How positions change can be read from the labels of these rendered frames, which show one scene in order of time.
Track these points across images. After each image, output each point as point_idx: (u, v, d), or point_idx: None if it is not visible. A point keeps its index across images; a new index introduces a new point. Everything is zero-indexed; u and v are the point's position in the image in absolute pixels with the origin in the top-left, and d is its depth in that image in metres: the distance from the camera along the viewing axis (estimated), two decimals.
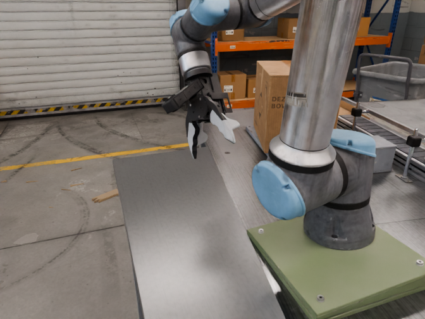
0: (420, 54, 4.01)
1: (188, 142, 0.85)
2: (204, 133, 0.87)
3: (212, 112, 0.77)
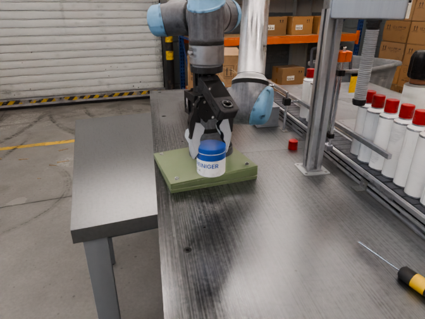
0: (379, 50, 4.40)
1: (193, 144, 0.76)
2: None
3: (226, 119, 0.78)
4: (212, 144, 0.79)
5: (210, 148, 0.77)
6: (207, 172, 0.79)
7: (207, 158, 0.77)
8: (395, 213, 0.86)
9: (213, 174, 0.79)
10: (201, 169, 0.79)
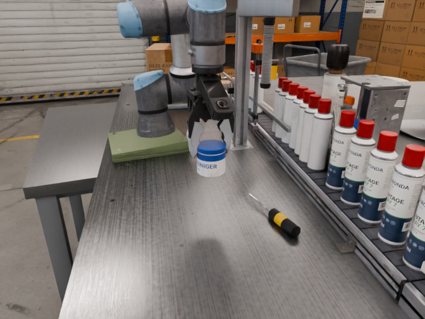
0: (356, 48, 4.59)
1: (192, 143, 0.77)
2: None
3: (227, 120, 0.78)
4: (212, 144, 0.79)
5: (209, 148, 0.77)
6: (205, 172, 0.79)
7: (205, 158, 0.77)
8: (291, 176, 1.04)
9: (211, 174, 0.79)
10: (200, 169, 0.79)
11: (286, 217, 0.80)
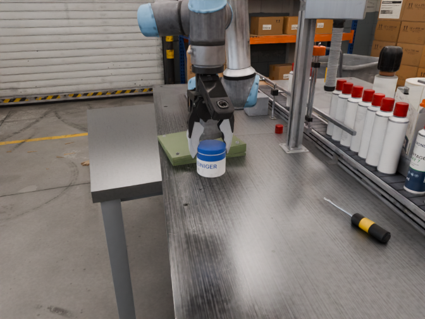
0: (371, 49, 4.58)
1: (192, 143, 0.77)
2: None
3: (227, 120, 0.78)
4: (212, 144, 0.79)
5: (209, 148, 0.77)
6: (205, 172, 0.79)
7: (205, 158, 0.77)
8: (358, 180, 1.04)
9: (211, 174, 0.79)
10: (200, 169, 0.79)
11: (373, 222, 0.80)
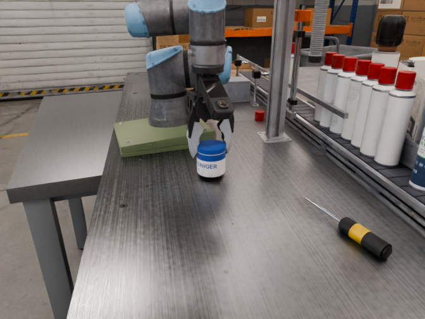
0: (370, 40, 4.36)
1: (192, 143, 0.77)
2: None
3: (227, 120, 0.78)
4: (212, 144, 0.79)
5: (209, 148, 0.77)
6: (205, 172, 0.79)
7: (205, 158, 0.77)
8: (350, 174, 0.82)
9: (211, 174, 0.79)
10: (200, 169, 0.79)
11: (368, 230, 0.58)
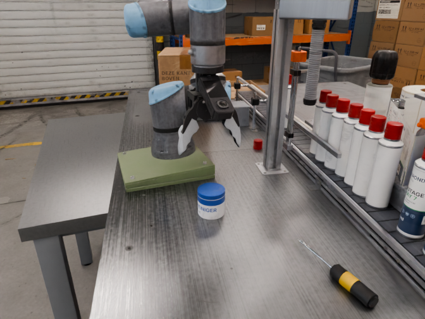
0: (369, 49, 4.41)
1: (183, 139, 0.76)
2: None
3: None
4: (212, 188, 0.84)
5: (209, 193, 0.82)
6: (205, 214, 0.84)
7: (205, 202, 0.82)
8: (343, 212, 0.86)
9: (211, 217, 0.84)
10: (200, 212, 0.84)
11: (357, 279, 0.62)
